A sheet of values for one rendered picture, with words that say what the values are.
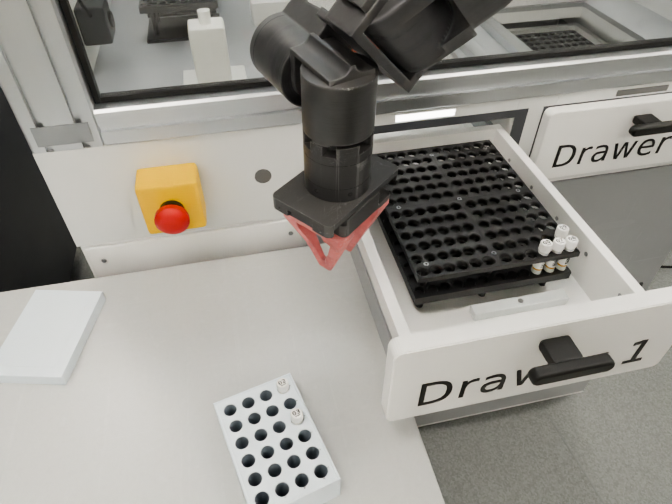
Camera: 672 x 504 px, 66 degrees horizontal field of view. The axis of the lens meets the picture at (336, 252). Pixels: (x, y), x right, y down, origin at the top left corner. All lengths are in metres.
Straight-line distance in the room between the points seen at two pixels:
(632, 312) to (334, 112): 0.31
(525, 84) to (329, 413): 0.48
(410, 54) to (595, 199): 0.60
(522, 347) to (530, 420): 1.05
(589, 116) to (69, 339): 0.72
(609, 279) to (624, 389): 1.10
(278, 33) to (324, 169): 0.11
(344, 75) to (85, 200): 0.43
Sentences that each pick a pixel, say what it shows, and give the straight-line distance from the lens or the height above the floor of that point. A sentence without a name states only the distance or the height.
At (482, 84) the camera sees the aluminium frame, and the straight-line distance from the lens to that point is 0.71.
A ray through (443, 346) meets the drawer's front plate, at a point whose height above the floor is 0.93.
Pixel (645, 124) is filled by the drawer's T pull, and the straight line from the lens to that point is 0.83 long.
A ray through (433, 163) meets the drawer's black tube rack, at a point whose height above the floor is 0.90.
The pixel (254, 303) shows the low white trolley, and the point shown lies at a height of 0.76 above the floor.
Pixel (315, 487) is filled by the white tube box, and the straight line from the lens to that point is 0.51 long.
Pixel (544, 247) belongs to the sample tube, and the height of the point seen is 0.91.
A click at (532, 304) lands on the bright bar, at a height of 0.85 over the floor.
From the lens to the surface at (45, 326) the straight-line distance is 0.72.
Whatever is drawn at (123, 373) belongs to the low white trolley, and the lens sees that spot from 0.66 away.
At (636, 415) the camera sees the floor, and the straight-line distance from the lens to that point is 1.65.
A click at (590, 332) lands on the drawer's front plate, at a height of 0.91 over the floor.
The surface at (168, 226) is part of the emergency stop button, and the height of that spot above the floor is 0.87.
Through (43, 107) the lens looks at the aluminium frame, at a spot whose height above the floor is 1.00.
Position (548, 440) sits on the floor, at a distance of 1.52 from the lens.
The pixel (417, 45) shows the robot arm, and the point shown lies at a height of 1.12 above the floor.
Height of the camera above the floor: 1.27
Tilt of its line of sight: 44 degrees down
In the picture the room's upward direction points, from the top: straight up
